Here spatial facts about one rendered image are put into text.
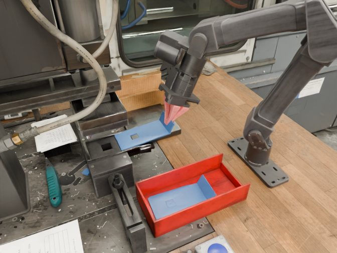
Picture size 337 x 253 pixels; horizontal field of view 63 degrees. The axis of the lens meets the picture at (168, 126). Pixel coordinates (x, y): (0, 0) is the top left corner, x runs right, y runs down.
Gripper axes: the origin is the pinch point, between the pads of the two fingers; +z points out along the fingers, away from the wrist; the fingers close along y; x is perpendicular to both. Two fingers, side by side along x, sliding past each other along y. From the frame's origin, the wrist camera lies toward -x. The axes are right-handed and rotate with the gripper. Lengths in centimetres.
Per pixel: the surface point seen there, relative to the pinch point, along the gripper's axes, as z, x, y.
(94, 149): 11.4, -0.7, 17.5
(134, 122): 10.4, -16.2, 0.7
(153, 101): 5.2, -24.5, -8.3
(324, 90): -15, -53, -153
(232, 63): -12, -54, -64
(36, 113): 16.9, -25.8, 28.8
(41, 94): -1.9, -0.5, 32.6
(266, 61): -19, -53, -85
